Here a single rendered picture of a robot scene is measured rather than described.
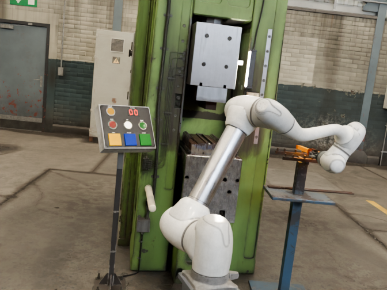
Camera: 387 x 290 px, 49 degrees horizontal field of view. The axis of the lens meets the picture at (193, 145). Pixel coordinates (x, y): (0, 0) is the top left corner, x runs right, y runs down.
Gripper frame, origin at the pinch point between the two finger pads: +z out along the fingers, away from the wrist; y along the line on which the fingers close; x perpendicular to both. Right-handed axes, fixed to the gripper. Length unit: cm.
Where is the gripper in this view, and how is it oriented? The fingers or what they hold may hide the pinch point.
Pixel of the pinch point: (313, 152)
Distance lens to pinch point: 264.5
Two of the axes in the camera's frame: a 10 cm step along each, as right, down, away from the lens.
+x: 1.1, -9.8, -1.4
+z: -0.1, -1.4, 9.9
